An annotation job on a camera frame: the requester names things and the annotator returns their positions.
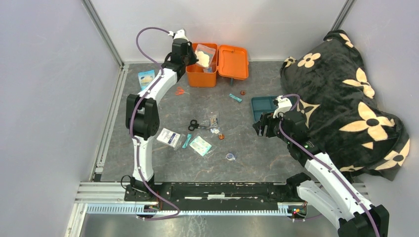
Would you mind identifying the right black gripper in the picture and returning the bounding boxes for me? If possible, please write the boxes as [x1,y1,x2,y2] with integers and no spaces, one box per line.
[252,109,293,144]

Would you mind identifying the bagged latex gloves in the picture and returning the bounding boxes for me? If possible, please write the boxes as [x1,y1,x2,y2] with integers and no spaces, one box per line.
[195,44,216,68]

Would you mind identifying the small clear tape roll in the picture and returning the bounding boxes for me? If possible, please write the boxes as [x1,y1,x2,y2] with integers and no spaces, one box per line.
[225,153,236,161]

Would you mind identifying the blue plaster packet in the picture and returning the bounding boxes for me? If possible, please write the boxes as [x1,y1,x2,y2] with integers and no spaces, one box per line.
[137,70,156,91]

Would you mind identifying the clear bag of small items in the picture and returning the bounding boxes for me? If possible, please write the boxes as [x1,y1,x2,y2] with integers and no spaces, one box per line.
[208,112,220,135]

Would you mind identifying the green white dressing packet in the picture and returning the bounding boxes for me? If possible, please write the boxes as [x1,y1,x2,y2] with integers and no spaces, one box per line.
[189,136,212,157]

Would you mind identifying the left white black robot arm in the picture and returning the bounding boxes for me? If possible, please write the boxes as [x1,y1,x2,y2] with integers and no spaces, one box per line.
[126,39,197,201]

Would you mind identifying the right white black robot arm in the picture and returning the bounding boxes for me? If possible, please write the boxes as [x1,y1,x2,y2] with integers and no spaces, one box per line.
[253,111,389,237]

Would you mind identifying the orange medicine kit box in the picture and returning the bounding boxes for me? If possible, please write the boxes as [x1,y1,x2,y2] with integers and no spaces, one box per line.
[186,43,249,87]

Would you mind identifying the teal plastic tray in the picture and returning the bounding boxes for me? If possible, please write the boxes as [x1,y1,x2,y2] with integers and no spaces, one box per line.
[251,96,277,122]

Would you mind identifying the teal sachet near gloves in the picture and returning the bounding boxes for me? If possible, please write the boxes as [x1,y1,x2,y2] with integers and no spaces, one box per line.
[229,93,242,103]

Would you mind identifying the teal sachet by gauze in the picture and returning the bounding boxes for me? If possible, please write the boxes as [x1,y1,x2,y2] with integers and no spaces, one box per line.
[182,134,192,149]

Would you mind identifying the black floral blanket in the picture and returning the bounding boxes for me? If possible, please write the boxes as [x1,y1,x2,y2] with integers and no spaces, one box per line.
[280,30,410,181]

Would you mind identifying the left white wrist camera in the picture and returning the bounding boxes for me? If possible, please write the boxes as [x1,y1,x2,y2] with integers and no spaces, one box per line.
[168,28,189,41]

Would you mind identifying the orange handled small scissors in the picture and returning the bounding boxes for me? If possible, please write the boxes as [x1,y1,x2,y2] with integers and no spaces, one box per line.
[175,86,189,95]

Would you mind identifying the black handled scissors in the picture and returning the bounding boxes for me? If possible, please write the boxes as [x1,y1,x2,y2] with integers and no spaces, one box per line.
[188,119,209,131]

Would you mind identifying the black mounting base rail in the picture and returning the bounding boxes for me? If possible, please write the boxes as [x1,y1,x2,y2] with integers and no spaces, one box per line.
[124,181,303,211]

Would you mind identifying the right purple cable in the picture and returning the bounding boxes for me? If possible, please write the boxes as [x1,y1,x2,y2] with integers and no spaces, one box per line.
[278,94,382,237]

